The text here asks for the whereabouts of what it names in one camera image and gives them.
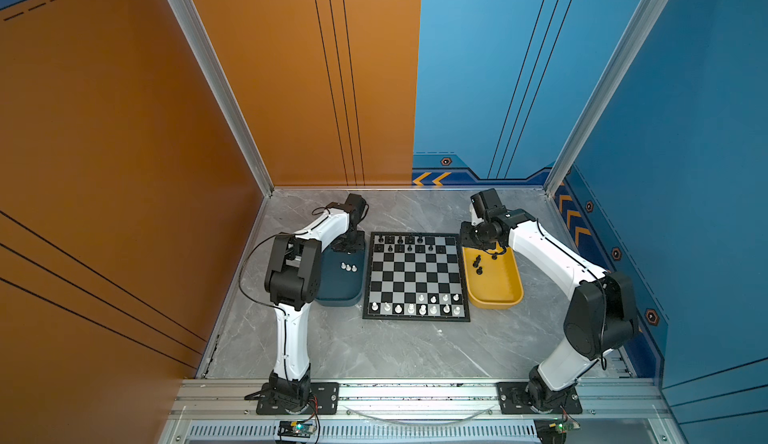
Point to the green circuit board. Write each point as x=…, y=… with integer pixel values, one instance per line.
x=297, y=432
x=555, y=431

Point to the aluminium corner post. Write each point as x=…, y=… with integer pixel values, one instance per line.
x=631, y=42
x=192, y=26

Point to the yellow plastic tray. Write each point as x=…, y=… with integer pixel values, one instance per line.
x=492, y=278

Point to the black white chessboard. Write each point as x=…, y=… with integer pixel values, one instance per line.
x=416, y=277

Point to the aluminium corner post left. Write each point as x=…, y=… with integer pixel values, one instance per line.
x=192, y=26

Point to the right green circuit board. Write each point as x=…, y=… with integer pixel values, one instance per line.
x=555, y=431

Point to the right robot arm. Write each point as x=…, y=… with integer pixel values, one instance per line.
x=601, y=316

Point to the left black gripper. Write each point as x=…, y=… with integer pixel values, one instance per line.
x=358, y=246

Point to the aluminium corner post right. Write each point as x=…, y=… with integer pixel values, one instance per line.
x=631, y=42

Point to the teal plastic tray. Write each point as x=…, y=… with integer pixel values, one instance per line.
x=342, y=277

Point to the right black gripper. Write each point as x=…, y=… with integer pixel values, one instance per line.
x=464, y=232

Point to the left green circuit board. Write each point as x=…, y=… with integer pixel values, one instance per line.
x=297, y=432

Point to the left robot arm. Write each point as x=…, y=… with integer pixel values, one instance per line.
x=292, y=280

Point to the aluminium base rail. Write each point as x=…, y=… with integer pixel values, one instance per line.
x=450, y=410

